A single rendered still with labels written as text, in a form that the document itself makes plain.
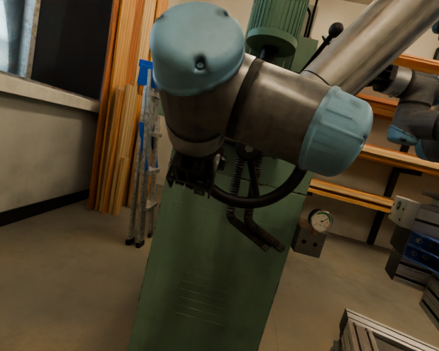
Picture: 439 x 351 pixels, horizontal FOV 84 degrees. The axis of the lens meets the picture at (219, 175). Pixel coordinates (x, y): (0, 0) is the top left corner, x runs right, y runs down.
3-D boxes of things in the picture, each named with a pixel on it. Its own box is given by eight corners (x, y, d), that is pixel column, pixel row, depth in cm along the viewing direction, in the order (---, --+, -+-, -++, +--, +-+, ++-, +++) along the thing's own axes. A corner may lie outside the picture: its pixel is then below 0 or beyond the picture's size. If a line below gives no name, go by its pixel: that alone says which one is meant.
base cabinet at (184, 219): (124, 353, 86) (166, 159, 75) (168, 269, 143) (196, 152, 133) (247, 389, 84) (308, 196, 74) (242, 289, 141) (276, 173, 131)
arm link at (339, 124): (342, 113, 29) (256, 80, 29) (399, 92, 18) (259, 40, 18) (313, 174, 30) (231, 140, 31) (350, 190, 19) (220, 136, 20)
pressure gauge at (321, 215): (305, 235, 69) (314, 208, 68) (302, 230, 73) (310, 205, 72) (327, 240, 69) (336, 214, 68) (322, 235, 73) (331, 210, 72)
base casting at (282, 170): (168, 159, 76) (174, 131, 74) (197, 152, 133) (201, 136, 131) (307, 196, 74) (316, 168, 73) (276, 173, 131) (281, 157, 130)
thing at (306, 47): (289, 72, 101) (299, 35, 99) (285, 78, 110) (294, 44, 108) (309, 77, 101) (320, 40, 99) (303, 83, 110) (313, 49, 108)
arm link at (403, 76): (396, 73, 70) (387, 101, 71) (380, 69, 70) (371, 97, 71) (415, 64, 62) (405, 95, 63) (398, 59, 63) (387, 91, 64)
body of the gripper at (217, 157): (168, 188, 42) (156, 159, 30) (184, 145, 45) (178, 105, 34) (210, 200, 42) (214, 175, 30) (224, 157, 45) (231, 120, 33)
